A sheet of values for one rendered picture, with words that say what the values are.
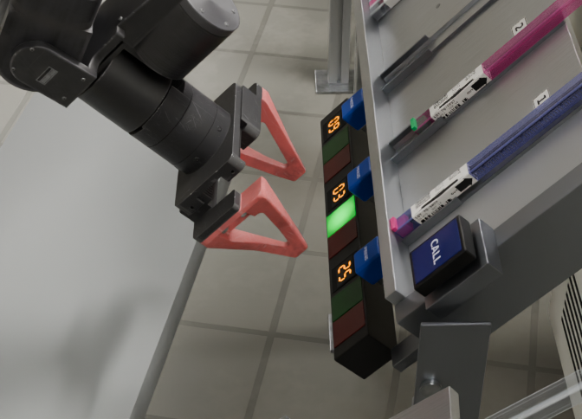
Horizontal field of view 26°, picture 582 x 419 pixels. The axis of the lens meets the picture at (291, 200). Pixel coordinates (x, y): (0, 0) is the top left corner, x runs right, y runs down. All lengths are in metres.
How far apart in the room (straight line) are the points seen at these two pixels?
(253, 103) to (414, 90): 0.22
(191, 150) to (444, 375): 0.25
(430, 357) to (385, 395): 0.97
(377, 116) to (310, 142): 1.22
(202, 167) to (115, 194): 0.34
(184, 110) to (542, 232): 0.27
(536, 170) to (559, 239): 0.06
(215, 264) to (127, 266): 0.91
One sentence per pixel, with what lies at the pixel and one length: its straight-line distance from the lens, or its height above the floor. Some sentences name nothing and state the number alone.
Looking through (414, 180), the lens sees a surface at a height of 0.73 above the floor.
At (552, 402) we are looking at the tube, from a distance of 0.74.
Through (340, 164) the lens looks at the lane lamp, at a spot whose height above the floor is 0.66.
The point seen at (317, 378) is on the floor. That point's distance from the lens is 1.90.
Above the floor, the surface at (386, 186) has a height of 0.73.
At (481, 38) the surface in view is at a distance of 1.13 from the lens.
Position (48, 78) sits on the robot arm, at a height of 0.91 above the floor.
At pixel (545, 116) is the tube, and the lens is 0.96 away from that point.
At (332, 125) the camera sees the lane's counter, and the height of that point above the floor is 0.65.
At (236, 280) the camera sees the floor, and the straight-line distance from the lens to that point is 2.06.
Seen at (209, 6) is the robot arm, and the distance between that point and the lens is 0.88.
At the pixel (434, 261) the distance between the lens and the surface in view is 0.89.
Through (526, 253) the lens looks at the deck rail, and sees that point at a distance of 0.92.
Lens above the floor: 1.38
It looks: 38 degrees down
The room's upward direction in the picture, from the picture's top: straight up
